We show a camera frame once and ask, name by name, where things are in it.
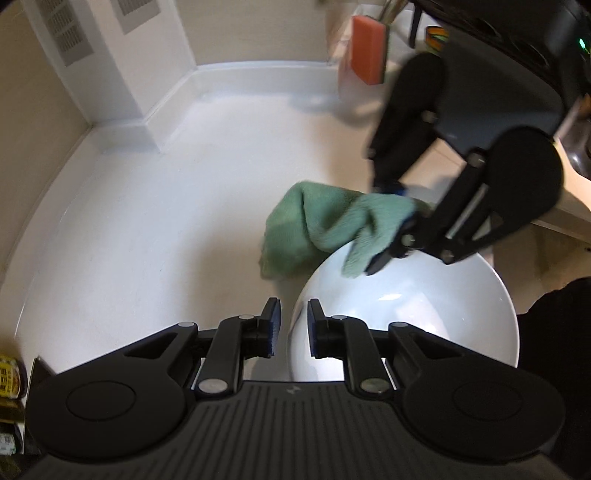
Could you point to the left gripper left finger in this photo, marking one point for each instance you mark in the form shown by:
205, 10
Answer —
263, 330

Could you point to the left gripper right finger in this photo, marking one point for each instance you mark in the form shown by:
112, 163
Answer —
324, 332

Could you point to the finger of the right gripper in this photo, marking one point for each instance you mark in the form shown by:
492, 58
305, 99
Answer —
405, 240
392, 188

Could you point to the white ceramic bowl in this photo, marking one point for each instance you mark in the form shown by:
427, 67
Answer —
466, 303

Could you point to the green microfiber cloth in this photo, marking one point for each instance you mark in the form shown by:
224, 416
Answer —
313, 220

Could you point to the orange sponge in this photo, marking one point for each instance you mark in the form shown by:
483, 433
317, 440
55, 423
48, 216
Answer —
369, 49

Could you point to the yellow label sauce jar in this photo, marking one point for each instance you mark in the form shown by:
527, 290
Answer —
13, 378

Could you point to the black cap dark bottle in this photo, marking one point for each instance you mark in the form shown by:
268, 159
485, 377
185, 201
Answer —
11, 411

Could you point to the yellow cap clear bottle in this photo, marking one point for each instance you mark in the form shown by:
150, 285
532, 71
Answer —
11, 440

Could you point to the right grey vent grille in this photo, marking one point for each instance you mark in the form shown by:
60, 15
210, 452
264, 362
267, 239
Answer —
133, 13

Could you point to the grey vent grille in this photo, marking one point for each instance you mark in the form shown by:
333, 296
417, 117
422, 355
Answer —
65, 30
133, 13

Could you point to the left grey vent grille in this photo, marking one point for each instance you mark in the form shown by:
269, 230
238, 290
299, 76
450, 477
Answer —
65, 30

